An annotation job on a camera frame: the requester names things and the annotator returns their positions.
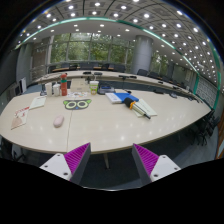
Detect white paper leaflet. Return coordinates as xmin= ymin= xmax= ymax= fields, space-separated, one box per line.
xmin=132 ymin=98 xmax=158 ymax=118

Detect green-printed paper drink cup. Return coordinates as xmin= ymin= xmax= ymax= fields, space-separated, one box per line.
xmin=89 ymin=79 xmax=100 ymax=96

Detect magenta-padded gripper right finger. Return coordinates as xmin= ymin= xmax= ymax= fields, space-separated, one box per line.
xmin=131 ymin=143 xmax=182 ymax=186

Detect red and white brochure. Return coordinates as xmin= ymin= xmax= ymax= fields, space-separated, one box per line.
xmin=10 ymin=106 xmax=30 ymax=131

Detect grey desktop microphone unit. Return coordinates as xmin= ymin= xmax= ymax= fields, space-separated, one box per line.
xmin=97 ymin=83 xmax=116 ymax=96

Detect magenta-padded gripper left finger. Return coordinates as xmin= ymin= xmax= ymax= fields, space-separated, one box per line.
xmin=39 ymin=142 xmax=92 ymax=185

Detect white lidded mug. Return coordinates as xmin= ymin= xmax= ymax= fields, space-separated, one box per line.
xmin=52 ymin=83 xmax=62 ymax=97

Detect stack of white paper cups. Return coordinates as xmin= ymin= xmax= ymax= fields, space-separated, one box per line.
xmin=45 ymin=82 xmax=53 ymax=98

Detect cat-face mouse pad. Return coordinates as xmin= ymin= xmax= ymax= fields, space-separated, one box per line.
xmin=62 ymin=98 xmax=93 ymax=111

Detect white booklet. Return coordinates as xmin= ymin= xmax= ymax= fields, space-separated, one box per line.
xmin=28 ymin=95 xmax=47 ymax=111

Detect black handheld microphone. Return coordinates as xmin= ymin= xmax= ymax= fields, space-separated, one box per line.
xmin=123 ymin=97 xmax=152 ymax=120

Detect blue and white book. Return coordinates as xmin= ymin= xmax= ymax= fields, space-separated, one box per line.
xmin=105 ymin=92 xmax=140 ymax=105

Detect white cardboard box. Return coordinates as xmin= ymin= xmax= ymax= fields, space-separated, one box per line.
xmin=69 ymin=77 xmax=91 ymax=94

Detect black office chairs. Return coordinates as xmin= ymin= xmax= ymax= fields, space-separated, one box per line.
xmin=48 ymin=62 xmax=222 ymax=148

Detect pink computer mouse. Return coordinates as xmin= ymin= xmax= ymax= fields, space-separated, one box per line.
xmin=52 ymin=115 xmax=65 ymax=129

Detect ceiling lights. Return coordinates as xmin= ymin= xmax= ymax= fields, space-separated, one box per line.
xmin=19 ymin=0 xmax=218 ymax=78

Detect long curved conference desk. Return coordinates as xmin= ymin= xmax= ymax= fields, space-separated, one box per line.
xmin=31 ymin=69 xmax=201 ymax=101

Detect colourful sticker sheet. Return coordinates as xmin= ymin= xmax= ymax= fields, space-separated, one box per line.
xmin=64 ymin=91 xmax=89 ymax=100

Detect red thermos bottle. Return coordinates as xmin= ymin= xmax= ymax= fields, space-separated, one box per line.
xmin=59 ymin=73 xmax=69 ymax=97

